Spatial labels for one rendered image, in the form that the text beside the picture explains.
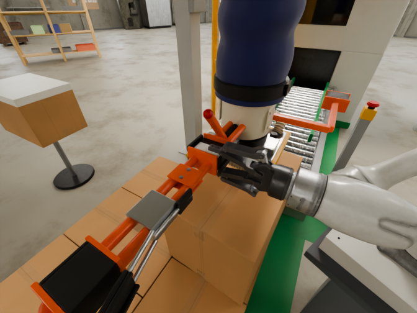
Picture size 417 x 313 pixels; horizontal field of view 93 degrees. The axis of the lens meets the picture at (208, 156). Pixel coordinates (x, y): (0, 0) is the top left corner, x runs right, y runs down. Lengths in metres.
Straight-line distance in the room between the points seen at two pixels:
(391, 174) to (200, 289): 0.83
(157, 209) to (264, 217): 0.46
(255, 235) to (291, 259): 1.11
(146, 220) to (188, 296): 0.71
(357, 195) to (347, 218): 0.04
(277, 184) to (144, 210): 0.26
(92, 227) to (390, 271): 1.35
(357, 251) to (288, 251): 0.93
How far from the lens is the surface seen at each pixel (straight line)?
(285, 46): 0.59
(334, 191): 0.43
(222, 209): 0.76
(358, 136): 1.73
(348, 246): 0.96
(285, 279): 1.73
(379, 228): 0.45
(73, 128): 2.13
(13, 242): 2.37
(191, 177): 0.43
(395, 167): 0.61
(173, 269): 1.10
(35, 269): 1.36
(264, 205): 0.79
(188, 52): 2.06
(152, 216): 0.38
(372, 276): 0.96
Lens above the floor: 1.55
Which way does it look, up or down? 38 degrees down
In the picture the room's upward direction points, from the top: straight up
